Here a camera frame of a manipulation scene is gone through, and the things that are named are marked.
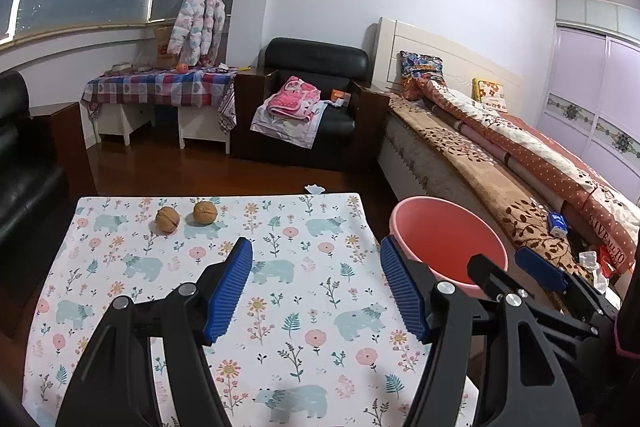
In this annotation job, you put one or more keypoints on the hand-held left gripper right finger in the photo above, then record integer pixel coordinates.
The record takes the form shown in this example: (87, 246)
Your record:
(405, 292)

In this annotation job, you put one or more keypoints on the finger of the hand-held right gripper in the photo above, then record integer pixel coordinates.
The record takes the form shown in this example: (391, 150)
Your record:
(540, 267)
(487, 277)

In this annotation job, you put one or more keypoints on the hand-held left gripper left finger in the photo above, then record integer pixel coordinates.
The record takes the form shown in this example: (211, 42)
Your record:
(227, 292)

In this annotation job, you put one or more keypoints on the pink plastic bucket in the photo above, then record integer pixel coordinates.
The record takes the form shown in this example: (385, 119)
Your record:
(440, 232)

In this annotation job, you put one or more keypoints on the blue white packet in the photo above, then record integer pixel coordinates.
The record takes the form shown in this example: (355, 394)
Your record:
(557, 223)

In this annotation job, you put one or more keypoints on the white crumpled plastic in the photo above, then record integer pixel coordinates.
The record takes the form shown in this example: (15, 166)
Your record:
(590, 259)

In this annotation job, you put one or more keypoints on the floral bear print tablecloth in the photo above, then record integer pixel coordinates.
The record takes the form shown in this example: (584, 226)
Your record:
(300, 307)

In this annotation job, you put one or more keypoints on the brown walnut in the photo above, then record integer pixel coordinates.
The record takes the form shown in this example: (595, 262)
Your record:
(205, 212)
(167, 219)

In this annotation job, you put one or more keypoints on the orange floral quilt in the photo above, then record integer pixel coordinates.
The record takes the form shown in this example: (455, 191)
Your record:
(540, 157)

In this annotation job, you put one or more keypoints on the brown leaf pattern blanket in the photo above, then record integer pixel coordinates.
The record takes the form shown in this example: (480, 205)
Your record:
(475, 157)

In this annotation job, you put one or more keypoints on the white paper scrap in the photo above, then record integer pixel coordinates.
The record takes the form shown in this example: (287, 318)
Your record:
(315, 189)

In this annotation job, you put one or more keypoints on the bed with floral bedding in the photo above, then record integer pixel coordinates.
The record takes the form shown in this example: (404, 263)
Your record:
(410, 157)

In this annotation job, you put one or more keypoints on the white desk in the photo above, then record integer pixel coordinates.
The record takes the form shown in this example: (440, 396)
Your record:
(200, 127)

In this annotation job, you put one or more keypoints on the white printed cloth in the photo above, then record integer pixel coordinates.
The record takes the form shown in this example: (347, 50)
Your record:
(285, 132)

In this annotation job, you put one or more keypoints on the yellow floral pillow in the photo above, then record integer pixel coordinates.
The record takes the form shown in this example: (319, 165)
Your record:
(487, 93)

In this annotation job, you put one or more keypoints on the lilac sliding wardrobe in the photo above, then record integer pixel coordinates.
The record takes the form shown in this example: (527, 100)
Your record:
(580, 72)

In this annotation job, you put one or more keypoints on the pink folded clothes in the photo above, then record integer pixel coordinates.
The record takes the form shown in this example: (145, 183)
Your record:
(290, 99)

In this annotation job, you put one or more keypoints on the small orange box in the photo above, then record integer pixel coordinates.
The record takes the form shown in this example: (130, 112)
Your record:
(341, 96)

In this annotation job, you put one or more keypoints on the plaid tablecloth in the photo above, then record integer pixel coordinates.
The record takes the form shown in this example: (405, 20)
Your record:
(150, 87)

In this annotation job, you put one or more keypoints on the colourful cartoon pillow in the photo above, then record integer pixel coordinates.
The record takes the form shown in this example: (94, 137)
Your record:
(420, 67)

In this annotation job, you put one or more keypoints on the cream bed headboard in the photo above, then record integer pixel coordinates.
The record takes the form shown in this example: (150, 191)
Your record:
(450, 57)

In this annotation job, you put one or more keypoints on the dark wooden side cabinet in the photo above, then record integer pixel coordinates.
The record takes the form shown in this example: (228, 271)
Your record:
(60, 142)

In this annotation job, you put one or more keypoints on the small orange fruit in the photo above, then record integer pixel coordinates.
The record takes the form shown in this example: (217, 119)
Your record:
(182, 67)

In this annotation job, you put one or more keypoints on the black leather armchair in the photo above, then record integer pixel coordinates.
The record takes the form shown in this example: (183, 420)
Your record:
(25, 157)
(310, 62)

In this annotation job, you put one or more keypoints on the pink puffer jacket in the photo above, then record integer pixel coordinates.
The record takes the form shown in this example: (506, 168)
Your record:
(197, 17)

